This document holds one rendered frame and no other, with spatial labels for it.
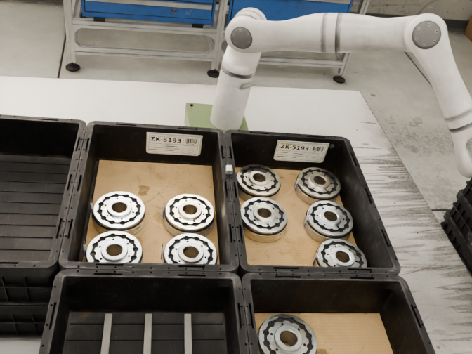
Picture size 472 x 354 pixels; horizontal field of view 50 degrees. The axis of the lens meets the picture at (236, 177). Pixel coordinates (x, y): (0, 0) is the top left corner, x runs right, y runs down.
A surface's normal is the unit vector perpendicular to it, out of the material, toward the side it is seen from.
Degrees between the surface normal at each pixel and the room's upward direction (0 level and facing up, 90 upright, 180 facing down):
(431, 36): 69
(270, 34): 76
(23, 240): 0
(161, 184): 0
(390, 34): 65
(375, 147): 0
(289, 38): 85
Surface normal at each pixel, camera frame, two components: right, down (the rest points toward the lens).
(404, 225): 0.15, -0.73
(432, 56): -0.30, 0.39
